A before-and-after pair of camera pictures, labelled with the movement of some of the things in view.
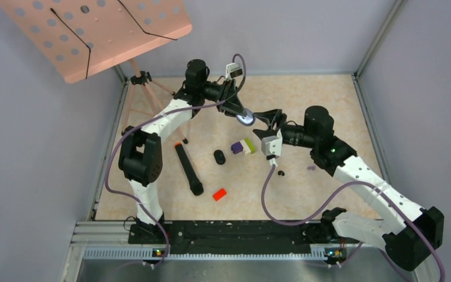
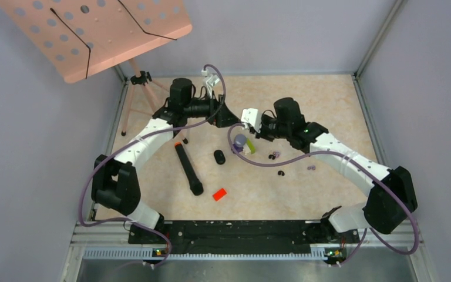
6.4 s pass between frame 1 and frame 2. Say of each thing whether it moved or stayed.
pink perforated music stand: stayed
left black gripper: moved
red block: stayed
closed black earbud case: stayed
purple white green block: stayed
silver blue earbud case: moved
